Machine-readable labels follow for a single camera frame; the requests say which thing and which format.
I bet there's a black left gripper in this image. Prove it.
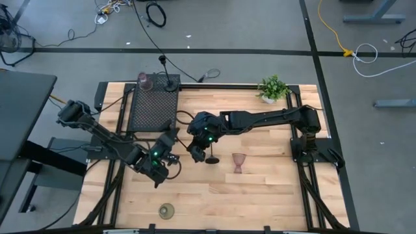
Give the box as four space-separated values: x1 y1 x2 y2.
139 128 179 189

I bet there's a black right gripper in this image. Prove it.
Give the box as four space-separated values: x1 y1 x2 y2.
187 112 225 164

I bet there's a tall black candlestick holder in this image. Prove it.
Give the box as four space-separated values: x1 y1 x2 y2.
205 144 220 165
158 55 179 93

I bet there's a pink ribbed glass candle holder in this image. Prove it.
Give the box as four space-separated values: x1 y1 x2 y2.
136 71 154 92
232 153 247 176

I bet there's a black perforated metal shelf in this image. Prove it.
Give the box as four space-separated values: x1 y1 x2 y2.
125 73 181 142

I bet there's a small green potted plant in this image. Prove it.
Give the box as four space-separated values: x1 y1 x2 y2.
256 73 291 105

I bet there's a grey desk base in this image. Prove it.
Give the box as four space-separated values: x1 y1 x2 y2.
18 136 87 214

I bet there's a black desk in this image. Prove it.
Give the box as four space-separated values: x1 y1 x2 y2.
0 70 58 225

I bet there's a black floor fan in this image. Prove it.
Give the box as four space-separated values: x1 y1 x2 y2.
0 3 36 68

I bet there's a grey floor bar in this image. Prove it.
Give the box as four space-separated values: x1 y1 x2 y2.
372 98 416 109

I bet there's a grey desk leg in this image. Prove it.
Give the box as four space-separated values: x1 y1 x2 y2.
343 0 408 25

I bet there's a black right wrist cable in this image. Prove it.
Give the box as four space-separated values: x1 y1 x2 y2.
175 109 196 153

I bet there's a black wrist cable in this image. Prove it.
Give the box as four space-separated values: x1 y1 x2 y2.
175 109 196 153
166 160 182 180

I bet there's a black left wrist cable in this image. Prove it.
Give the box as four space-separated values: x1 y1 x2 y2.
166 160 182 180

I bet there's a black aluminium table frame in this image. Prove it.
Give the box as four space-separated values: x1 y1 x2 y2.
73 81 361 234

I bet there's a grey looped cable with plug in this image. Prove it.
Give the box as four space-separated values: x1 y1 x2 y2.
197 68 222 83

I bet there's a long black floor cable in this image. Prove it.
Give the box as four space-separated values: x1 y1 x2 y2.
131 0 201 83

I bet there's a short black curved cable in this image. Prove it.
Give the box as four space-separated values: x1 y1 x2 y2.
327 148 346 169

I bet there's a thin black floor cable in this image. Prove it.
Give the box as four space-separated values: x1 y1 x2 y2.
34 23 99 49

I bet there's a coiled black cable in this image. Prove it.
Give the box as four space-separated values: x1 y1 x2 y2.
145 1 168 29

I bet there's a white cable bundle with adapter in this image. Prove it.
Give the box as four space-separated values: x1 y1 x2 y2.
94 0 133 26

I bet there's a yellow extension cable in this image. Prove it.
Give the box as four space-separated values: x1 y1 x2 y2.
317 0 355 59

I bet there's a white floor cable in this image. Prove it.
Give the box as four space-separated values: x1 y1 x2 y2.
352 42 416 79

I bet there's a black cable bundle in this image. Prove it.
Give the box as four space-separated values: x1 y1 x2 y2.
394 27 416 53

